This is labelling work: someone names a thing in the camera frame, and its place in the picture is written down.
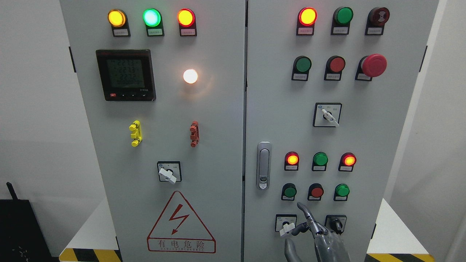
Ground red emergency stop mushroom button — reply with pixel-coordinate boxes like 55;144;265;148
355;53;387;81

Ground white glowing indicator light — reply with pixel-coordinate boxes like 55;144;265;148
183;69;198;84

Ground red test terminal block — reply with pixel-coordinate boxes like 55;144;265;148
190;121;200;148

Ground green indicator light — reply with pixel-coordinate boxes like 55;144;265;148
142;8;165;37
312;151;328;171

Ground green start push button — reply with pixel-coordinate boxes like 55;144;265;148
281;183;297;201

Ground red indicator light left door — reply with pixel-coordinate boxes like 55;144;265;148
177;8;197;37

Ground silver cabinet door handle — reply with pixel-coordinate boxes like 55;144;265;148
256;141;272;190

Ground green push button lower right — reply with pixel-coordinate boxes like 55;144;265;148
333;183;350;201

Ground red indicator light lower right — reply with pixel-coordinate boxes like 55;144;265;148
338;152;357;171

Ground white platform with hazard stripes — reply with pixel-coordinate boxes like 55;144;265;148
59;198;435;262

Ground green indicator light lower middle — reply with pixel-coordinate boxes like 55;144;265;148
312;151;328;171

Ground yellow indicator light top left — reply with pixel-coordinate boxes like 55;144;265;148
107;9;130;37

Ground lower white rotary selector switch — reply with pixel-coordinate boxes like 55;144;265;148
275;214;297;238

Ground red push button second row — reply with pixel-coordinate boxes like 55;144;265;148
324;55;346;81

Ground upper right rotary selector switch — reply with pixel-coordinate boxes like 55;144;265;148
313;103;342;127

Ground black knob selector switch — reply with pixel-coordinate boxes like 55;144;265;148
325;215;347;234

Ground black digital power meter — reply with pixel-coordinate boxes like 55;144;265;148
95;49;156;102

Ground red indicator light right door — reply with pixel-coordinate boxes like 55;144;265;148
296;7;317;36

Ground green indicator light top left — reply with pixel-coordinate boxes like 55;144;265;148
142;8;165;37

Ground dark red buzzer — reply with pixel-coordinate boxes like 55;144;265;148
365;7;390;35

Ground black box with antenna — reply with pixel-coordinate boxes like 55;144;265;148
0;182;53;262

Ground red electrical hazard warning sticker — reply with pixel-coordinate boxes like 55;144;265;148
147;191;216;253

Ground red indicator light lower left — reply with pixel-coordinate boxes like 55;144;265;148
284;151;300;171

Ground left door rotary selector switch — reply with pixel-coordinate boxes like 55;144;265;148
157;161;182;184

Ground grey electrical control cabinet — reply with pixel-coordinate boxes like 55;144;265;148
60;0;439;262

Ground red push button lower row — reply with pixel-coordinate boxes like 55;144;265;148
307;183;324;201

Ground yellow test terminal block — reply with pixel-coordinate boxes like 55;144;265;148
129;120;143;147

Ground red indicator light door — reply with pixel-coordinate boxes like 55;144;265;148
296;7;317;36
177;8;197;37

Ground green push button second row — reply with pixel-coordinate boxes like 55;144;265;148
291;55;312;81

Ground green push button top right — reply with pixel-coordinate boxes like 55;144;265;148
331;7;354;35

